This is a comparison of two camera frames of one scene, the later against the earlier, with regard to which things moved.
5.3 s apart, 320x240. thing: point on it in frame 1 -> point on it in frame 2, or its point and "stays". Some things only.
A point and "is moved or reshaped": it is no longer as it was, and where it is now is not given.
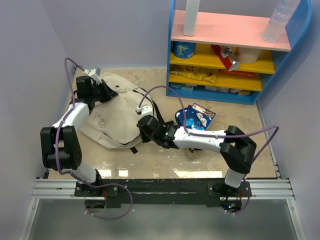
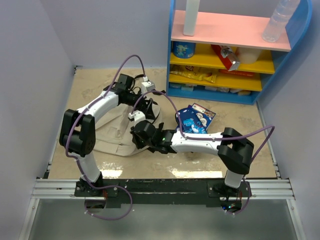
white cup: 248,55 stays
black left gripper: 109,93 -> 147,108
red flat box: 238,72 stays
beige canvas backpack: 113,123 is moved or reshaped
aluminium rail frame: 269,189 stays
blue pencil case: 193,121 stays
